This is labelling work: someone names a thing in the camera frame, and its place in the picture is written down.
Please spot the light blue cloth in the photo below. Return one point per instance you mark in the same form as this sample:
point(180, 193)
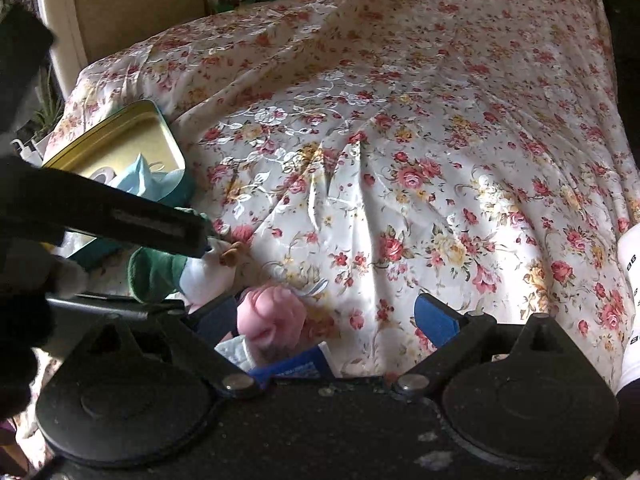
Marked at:
point(150, 180)

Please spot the white printed clothing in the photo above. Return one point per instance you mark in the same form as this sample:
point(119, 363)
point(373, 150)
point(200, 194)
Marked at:
point(629, 280)

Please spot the white plastic wrapper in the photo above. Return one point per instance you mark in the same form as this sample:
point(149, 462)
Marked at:
point(235, 351)

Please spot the pink sock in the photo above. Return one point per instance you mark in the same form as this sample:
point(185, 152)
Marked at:
point(270, 312)

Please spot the blue packet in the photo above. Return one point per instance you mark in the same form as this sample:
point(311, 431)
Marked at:
point(295, 367)

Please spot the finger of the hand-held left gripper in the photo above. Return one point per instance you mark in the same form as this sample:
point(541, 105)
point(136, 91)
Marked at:
point(125, 210)
point(110, 306)

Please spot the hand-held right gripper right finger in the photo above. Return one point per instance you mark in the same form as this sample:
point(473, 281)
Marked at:
point(437, 322)

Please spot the floral bedsheet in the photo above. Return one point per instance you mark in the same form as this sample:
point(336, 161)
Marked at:
point(400, 160)

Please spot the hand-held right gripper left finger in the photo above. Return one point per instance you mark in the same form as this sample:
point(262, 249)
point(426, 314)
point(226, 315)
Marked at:
point(220, 317)

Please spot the potted plant in white pot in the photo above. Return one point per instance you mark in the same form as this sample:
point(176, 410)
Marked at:
point(47, 110)

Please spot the green and white sock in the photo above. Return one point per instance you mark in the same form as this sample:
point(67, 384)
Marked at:
point(155, 272)

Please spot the gold and teal tin tray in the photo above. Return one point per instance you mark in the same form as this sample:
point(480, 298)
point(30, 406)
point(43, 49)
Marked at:
point(125, 135)

